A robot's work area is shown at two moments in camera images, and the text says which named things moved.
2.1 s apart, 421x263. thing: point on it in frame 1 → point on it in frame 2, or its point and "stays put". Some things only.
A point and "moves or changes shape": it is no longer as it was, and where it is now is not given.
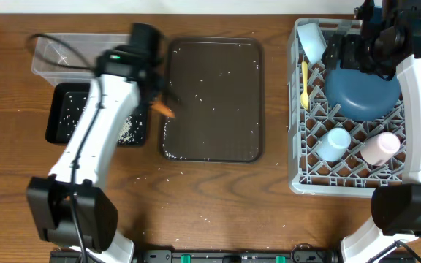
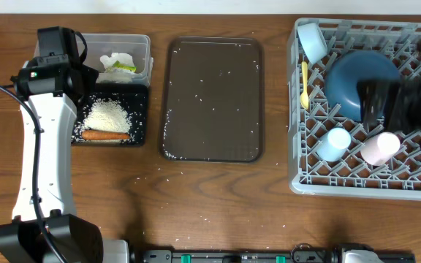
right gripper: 342,51 → 373,104
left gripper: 156,92 → 87,74
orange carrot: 162,109 moves or changes shape
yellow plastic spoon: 304,101 stays put
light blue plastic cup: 334,144 stays put
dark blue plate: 360,96 stays put
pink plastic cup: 376,150 stays put
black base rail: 220,256 stays put
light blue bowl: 313,40 stays put
